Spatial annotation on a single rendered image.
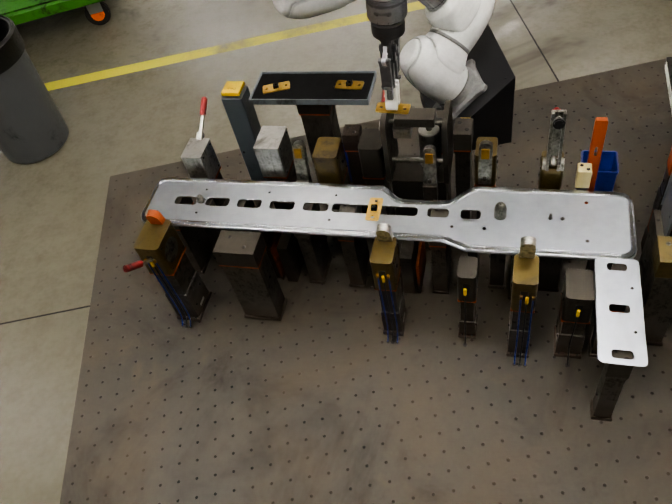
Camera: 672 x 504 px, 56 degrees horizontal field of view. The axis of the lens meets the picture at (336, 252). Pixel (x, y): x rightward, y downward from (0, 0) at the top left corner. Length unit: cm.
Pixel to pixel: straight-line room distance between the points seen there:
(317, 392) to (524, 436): 56
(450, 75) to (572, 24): 213
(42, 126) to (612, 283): 332
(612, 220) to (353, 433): 87
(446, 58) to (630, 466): 132
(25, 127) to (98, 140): 40
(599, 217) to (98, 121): 328
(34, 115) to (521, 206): 301
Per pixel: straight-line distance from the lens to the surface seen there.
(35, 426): 305
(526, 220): 173
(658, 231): 176
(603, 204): 179
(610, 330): 156
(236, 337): 198
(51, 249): 365
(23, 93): 402
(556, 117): 171
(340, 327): 192
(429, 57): 218
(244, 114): 207
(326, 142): 189
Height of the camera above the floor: 230
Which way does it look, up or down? 50 degrees down
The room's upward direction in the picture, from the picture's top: 15 degrees counter-clockwise
